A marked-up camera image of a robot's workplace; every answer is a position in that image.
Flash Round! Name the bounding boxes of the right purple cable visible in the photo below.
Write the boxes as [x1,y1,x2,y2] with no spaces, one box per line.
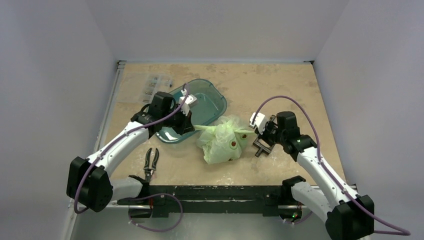
[251,95,412,237]

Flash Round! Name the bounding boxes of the clear plastic organizer box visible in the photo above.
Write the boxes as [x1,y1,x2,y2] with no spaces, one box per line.
[119,73,174,106]

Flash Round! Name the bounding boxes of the aluminium frame rail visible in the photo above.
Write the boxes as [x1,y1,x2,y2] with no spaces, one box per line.
[93,60,127,152]

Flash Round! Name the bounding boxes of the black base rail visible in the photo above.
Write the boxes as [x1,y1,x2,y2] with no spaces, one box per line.
[117,185,308,221]

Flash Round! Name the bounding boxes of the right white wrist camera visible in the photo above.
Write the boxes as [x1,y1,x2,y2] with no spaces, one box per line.
[249,112,269,134]

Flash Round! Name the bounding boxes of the purple cable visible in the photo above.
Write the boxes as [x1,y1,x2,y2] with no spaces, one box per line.
[73,82,191,215]
[251,95,412,237]

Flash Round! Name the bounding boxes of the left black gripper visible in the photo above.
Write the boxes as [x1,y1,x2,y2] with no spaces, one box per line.
[160,104,193,135]

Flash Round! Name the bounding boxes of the teal plastic bin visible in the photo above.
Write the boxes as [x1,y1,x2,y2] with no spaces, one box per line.
[155,78,228,144]

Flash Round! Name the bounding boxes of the black handled pliers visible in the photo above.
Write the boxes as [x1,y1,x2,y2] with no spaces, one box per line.
[143,148,160,183]

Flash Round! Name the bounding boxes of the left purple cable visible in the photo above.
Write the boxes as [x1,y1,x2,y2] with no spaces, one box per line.
[73,82,191,215]

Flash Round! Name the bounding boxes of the light green plastic bag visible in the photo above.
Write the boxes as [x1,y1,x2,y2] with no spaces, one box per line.
[194,115,255,165]

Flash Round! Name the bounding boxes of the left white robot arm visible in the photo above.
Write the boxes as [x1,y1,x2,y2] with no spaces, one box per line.
[66,89,195,214]

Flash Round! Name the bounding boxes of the black metal clamp tool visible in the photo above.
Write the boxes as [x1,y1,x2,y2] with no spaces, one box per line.
[253,114,278,158]

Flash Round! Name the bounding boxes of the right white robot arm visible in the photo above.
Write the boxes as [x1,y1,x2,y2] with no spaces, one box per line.
[249,111,375,240]

